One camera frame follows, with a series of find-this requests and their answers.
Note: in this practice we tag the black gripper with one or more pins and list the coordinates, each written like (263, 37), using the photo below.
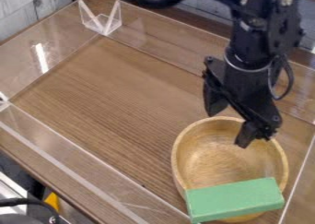
(250, 92)

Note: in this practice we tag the green rectangular block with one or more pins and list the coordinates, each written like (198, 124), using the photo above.
(233, 199)

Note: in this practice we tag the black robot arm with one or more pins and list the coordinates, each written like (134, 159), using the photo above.
(266, 32)

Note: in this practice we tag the brown wooden bowl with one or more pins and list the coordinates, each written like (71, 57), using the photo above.
(206, 159)

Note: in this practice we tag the yellow black clamp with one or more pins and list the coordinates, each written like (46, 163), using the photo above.
(51, 199)

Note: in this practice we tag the clear acrylic enclosure wall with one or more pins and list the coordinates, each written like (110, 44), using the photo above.
(94, 106)

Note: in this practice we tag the clear acrylic corner bracket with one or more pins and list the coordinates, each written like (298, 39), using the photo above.
(102, 23)

